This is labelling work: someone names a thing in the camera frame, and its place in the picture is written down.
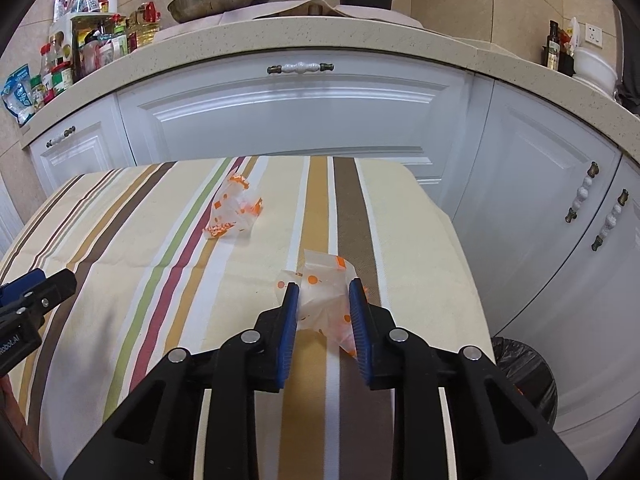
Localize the clear orange-print wrapper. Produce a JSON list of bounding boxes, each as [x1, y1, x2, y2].
[[274, 249, 358, 358], [202, 172, 264, 240]]

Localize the black trash bin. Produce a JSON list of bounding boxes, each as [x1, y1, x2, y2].
[[491, 337, 558, 426]]

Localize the striped tablecloth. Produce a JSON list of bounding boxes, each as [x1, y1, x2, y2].
[[1, 156, 491, 479]]

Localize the corner cabinet right door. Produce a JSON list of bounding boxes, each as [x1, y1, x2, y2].
[[500, 159, 640, 479]]

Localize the corner cabinet door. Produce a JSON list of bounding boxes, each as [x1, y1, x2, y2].
[[500, 159, 640, 479], [454, 84, 620, 334]]

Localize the left small cabinet door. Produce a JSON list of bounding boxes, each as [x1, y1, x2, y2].
[[27, 94, 137, 196]]

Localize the blue snack bag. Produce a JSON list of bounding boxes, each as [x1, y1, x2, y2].
[[1, 64, 35, 127]]

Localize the white spice rack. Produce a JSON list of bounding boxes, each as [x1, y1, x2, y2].
[[49, 12, 128, 82]]

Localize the corner cabinet left door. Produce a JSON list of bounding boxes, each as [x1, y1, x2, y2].
[[454, 84, 620, 334]]

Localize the beige countertop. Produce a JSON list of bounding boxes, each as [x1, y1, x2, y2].
[[20, 16, 639, 159]]

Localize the yellow cooking oil bottle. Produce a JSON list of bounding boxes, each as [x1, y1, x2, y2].
[[127, 0, 160, 52]]

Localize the white drawer front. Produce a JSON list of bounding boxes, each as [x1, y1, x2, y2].
[[117, 50, 472, 190]]

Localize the dark hanging cloth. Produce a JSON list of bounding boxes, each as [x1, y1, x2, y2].
[[618, 9, 640, 115]]

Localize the white stacked bowls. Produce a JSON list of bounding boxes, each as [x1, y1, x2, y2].
[[573, 47, 617, 98]]

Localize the dark oil bottle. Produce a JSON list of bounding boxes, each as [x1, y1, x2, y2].
[[544, 21, 561, 70]]

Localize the small cabinet handle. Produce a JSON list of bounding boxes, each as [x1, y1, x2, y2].
[[46, 126, 76, 148]]

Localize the right door beaded handle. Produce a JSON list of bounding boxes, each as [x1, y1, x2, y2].
[[591, 188, 629, 252]]

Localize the door beaded handle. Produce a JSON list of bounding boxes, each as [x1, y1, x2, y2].
[[591, 188, 629, 252], [564, 162, 600, 223]]

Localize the left door beaded handle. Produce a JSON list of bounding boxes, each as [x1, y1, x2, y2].
[[564, 162, 600, 223]]

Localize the drawer handle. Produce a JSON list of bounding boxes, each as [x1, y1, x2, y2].
[[266, 62, 334, 75]]

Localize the white wall socket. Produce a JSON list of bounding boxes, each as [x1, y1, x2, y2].
[[585, 23, 603, 49]]

